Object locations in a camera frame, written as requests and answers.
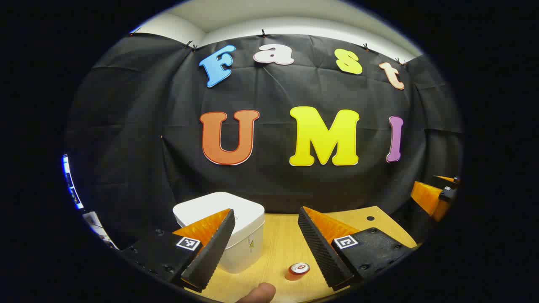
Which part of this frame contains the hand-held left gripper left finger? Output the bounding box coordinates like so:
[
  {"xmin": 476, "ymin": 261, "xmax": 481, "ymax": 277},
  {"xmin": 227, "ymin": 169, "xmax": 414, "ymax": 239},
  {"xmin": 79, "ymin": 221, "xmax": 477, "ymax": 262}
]
[{"xmin": 120, "ymin": 208, "xmax": 236, "ymax": 293}]

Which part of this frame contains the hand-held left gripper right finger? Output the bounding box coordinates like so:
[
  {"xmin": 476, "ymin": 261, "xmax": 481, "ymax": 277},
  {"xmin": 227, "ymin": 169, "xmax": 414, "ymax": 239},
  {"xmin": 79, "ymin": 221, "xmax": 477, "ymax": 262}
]
[{"xmin": 298, "ymin": 206, "xmax": 415, "ymax": 292}]

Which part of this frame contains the red pop can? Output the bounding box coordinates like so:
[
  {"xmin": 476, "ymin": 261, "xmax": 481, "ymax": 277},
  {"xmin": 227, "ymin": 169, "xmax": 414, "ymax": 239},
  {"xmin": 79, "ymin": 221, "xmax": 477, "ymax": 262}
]
[{"xmin": 285, "ymin": 263, "xmax": 311, "ymax": 281}]

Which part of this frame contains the white desktop garbage bin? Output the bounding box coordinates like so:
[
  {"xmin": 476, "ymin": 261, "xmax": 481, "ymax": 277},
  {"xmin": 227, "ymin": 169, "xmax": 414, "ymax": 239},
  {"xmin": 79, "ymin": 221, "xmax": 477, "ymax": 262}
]
[{"xmin": 173, "ymin": 192, "xmax": 266, "ymax": 274}]

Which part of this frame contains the wooden desktop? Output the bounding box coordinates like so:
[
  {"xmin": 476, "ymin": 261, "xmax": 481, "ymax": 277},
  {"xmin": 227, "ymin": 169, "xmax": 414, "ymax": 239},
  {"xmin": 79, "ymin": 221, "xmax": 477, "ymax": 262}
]
[{"xmin": 185, "ymin": 205, "xmax": 418, "ymax": 303}]

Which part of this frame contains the white side table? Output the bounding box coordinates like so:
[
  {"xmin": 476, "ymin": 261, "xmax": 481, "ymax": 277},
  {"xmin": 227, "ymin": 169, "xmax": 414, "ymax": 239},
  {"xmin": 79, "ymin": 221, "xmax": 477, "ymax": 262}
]
[{"xmin": 82, "ymin": 210, "xmax": 118, "ymax": 250}]

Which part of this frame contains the black backdrop cloth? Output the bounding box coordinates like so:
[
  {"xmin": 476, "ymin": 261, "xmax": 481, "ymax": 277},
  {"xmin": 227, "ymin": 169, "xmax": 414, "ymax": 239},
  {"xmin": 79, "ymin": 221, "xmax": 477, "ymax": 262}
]
[{"xmin": 64, "ymin": 33, "xmax": 464, "ymax": 249}]

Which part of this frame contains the computer monitor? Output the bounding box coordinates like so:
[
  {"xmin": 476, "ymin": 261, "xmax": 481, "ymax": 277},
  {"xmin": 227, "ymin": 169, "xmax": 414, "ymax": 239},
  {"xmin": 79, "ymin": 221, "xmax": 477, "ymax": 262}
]
[{"xmin": 62, "ymin": 154, "xmax": 85, "ymax": 211}]

